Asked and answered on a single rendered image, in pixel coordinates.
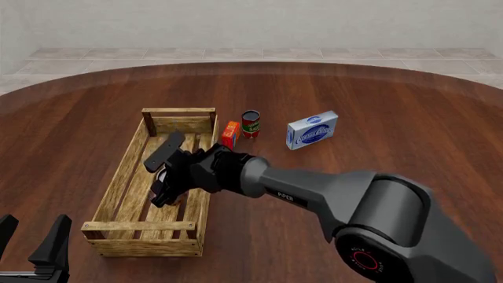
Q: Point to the red orange food box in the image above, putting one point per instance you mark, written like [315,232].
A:
[230,135]

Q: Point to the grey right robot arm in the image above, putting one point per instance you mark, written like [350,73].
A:
[314,188]

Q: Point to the wooden slat tray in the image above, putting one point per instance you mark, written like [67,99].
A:
[114,188]

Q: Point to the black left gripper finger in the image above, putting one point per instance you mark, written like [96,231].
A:
[6,231]
[53,244]

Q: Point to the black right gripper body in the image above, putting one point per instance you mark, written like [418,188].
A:
[178,177]

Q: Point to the blue white cream cheese box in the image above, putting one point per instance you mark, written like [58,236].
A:
[312,132]

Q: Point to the tomato sauce tin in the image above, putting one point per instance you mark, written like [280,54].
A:
[251,126]

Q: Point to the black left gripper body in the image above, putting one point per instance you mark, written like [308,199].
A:
[31,275]

